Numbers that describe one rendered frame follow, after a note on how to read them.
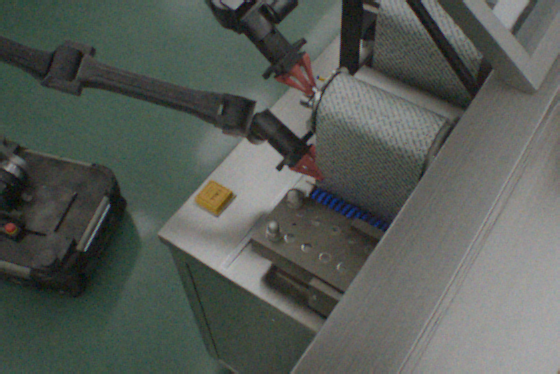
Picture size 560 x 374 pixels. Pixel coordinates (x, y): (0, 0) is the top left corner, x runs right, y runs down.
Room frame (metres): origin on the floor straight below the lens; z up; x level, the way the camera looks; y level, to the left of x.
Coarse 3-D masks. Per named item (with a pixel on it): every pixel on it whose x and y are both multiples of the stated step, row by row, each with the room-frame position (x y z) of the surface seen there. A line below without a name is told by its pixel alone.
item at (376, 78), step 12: (360, 72) 0.98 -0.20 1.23; (372, 72) 0.98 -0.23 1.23; (372, 84) 0.94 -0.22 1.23; (384, 84) 0.93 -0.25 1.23; (396, 84) 0.93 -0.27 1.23; (408, 84) 0.94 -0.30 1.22; (408, 96) 0.89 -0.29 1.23; (420, 96) 0.89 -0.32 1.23; (432, 96) 0.90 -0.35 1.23; (432, 108) 0.86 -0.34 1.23; (444, 108) 0.85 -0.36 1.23; (456, 108) 0.85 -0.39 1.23
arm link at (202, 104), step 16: (80, 48) 1.03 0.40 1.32; (96, 64) 0.99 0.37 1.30; (80, 80) 0.96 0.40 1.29; (96, 80) 0.96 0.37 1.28; (112, 80) 0.96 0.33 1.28; (128, 80) 0.96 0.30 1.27; (144, 80) 0.96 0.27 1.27; (160, 80) 0.97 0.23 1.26; (144, 96) 0.94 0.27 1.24; (160, 96) 0.93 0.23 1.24; (176, 96) 0.94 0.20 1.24; (192, 96) 0.94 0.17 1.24; (208, 96) 0.94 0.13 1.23; (224, 96) 0.94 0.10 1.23; (192, 112) 0.92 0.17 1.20; (208, 112) 0.91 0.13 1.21; (224, 112) 0.92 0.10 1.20; (240, 112) 0.91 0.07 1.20; (240, 128) 0.88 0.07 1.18
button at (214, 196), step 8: (208, 184) 0.93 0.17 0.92; (216, 184) 0.93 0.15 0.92; (200, 192) 0.91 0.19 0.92; (208, 192) 0.90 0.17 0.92; (216, 192) 0.90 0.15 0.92; (224, 192) 0.90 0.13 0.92; (232, 192) 0.90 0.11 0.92; (200, 200) 0.88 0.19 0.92; (208, 200) 0.88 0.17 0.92; (216, 200) 0.88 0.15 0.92; (224, 200) 0.88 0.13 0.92; (208, 208) 0.87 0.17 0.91; (216, 208) 0.85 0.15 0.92
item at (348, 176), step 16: (320, 144) 0.82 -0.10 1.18; (320, 160) 0.82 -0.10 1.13; (336, 160) 0.80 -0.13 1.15; (352, 160) 0.78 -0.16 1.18; (336, 176) 0.80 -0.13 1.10; (352, 176) 0.77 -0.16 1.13; (368, 176) 0.75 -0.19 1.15; (384, 176) 0.73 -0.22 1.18; (336, 192) 0.80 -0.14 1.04; (352, 192) 0.77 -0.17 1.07; (368, 192) 0.75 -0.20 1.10; (384, 192) 0.73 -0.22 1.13; (400, 192) 0.71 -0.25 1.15; (368, 208) 0.75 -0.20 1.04; (384, 208) 0.72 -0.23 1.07; (400, 208) 0.70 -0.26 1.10
